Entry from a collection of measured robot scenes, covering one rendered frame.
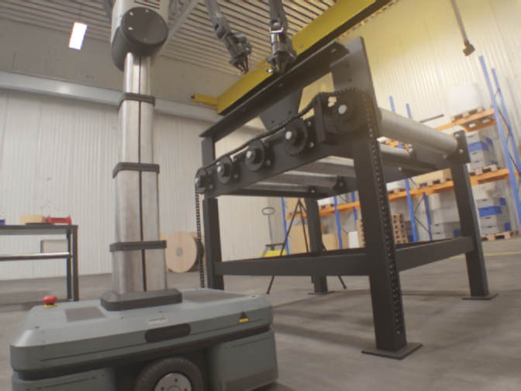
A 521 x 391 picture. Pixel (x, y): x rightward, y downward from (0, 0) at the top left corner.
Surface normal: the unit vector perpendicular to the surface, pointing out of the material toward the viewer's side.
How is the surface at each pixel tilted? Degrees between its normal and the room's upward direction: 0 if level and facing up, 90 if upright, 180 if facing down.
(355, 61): 90
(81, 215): 90
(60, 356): 90
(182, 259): 90
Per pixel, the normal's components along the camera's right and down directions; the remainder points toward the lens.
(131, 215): 0.56, -0.21
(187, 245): -0.40, -0.14
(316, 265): -0.79, -0.04
